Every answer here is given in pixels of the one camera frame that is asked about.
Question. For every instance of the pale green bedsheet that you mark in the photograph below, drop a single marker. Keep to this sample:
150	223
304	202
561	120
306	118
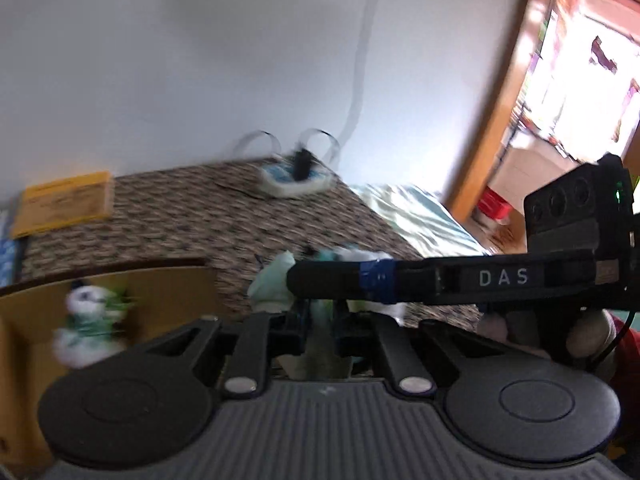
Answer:
415	220

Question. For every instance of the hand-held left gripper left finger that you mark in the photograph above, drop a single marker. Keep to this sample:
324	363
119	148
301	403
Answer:
301	327

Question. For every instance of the brown cardboard box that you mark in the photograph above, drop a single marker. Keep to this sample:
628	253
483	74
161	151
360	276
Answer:
165	300

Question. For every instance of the person's right hand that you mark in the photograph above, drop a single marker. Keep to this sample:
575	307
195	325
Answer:
590	335

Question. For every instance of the yellow book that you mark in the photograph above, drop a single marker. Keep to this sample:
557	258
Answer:
65	202

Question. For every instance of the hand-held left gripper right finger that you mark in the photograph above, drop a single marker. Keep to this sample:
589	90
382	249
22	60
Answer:
341	330

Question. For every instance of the brown floral blanket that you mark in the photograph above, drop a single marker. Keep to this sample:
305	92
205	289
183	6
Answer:
200	220

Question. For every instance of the blue lace sock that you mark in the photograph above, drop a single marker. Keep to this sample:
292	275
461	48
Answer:
270	285

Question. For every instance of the panda plush toy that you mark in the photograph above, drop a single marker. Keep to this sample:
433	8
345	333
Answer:
85	345

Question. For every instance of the blue books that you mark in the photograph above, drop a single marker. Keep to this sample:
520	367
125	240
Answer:
7	255

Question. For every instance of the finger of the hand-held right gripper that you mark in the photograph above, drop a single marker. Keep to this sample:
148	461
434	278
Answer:
375	280

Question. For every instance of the black charger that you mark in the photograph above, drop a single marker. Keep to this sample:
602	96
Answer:
301	162

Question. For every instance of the white power strip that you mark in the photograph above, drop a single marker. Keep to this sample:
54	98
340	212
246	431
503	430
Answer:
290	187

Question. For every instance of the wooden door frame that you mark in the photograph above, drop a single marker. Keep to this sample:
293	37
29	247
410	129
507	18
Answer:
495	125

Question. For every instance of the red bag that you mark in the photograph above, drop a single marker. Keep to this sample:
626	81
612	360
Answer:
492	205

